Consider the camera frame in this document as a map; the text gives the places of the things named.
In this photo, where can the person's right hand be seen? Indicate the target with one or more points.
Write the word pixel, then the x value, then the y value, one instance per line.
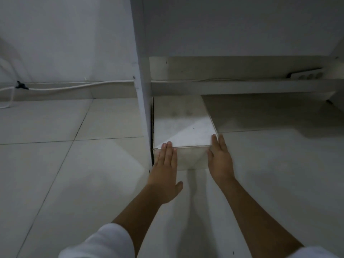
pixel 221 166

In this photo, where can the person's left hand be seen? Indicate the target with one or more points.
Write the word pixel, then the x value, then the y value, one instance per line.
pixel 164 180

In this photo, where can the person's left thumb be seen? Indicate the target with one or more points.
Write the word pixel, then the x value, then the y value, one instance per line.
pixel 179 188

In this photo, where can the person's right thumb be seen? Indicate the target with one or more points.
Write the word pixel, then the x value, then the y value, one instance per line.
pixel 210 158

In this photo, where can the white rectangular box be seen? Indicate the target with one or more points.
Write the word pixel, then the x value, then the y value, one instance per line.
pixel 182 128

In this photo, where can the person's right forearm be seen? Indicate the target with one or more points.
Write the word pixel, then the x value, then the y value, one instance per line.
pixel 255 220

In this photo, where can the person's left forearm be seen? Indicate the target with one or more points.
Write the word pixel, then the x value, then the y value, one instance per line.
pixel 139 214

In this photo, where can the white left sleeve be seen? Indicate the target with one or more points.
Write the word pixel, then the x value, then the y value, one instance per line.
pixel 104 244

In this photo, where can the white sleeve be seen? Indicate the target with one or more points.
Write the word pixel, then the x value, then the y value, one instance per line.
pixel 104 244
pixel 313 253

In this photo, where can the white desk leg panel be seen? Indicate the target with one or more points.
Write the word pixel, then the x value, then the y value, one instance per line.
pixel 141 77

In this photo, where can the white power strip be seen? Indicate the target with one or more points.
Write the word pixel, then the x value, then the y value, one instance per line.
pixel 306 75

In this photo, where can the white right sleeve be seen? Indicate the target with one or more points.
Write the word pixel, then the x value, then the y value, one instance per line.
pixel 313 253

